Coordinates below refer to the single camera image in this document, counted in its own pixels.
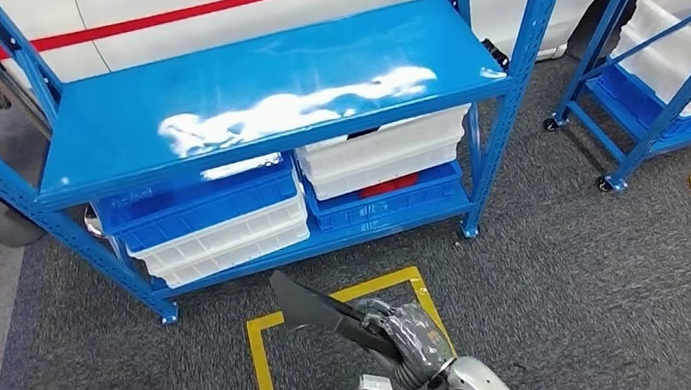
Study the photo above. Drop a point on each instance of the blue metal shelf rack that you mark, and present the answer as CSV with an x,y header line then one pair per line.
x,y
110,131

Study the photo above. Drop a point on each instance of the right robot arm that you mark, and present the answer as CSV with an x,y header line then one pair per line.
x,y
477,383

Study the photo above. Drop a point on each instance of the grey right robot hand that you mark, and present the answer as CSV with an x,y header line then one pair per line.
x,y
418,337

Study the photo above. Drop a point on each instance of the black plastic plate bracket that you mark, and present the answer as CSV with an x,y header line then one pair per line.
x,y
306,305

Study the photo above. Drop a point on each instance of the black stanchion with round base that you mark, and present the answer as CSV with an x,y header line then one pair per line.
x,y
19,230

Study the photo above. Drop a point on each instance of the yellow floor tape square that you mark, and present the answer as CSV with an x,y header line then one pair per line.
x,y
263,378

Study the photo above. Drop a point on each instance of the red plastic item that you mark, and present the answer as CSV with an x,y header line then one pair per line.
x,y
391,185

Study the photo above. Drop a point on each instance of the blue plastic crate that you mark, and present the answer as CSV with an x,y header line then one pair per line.
x,y
628,109

